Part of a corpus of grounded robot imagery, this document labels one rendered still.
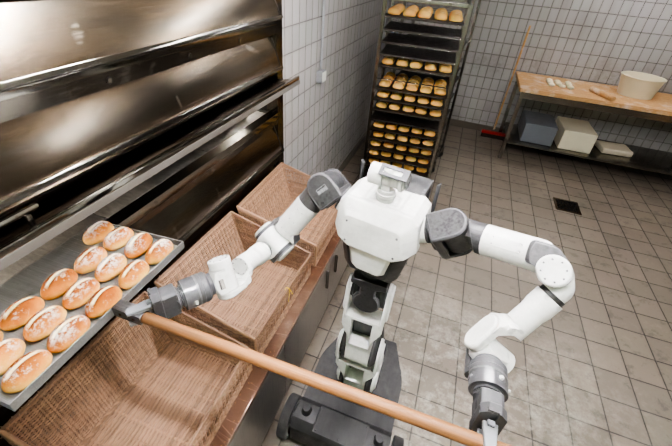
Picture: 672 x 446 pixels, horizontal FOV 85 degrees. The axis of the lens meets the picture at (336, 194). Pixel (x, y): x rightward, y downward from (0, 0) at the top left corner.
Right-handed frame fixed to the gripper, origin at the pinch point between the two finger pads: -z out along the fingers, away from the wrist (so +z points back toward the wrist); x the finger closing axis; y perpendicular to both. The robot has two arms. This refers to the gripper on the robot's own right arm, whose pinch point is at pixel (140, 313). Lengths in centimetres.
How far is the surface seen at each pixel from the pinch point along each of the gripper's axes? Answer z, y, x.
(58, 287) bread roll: -15.7, -18.7, 1.9
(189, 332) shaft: 8.5, 13.8, 1.5
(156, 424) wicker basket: -6, -4, -61
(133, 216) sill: 8.3, -48.3, -2.9
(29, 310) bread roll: -22.2, -13.7, 2.0
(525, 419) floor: 151, 71, -118
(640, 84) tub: 505, -37, -11
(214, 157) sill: 49, -76, -2
